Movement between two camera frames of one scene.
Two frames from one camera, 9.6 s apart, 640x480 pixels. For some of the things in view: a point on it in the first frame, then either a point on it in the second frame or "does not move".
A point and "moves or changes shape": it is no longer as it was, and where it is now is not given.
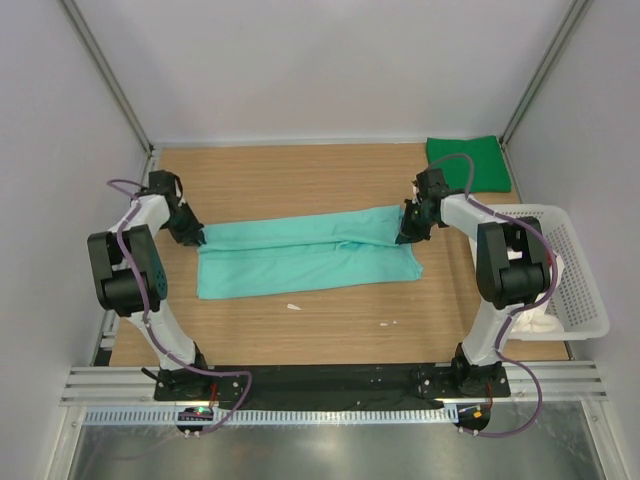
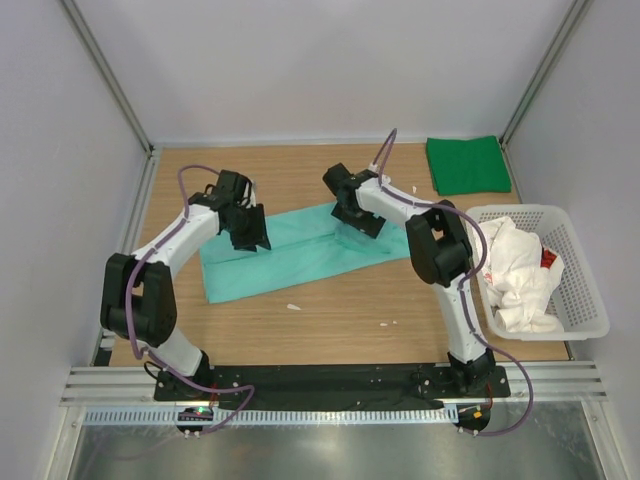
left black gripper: (185, 226) → (245, 223)
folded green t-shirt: (489, 168) does not move
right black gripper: (415, 218) → (356, 215)
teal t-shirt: (305, 253) moves or changes shape
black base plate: (333, 387) does not move
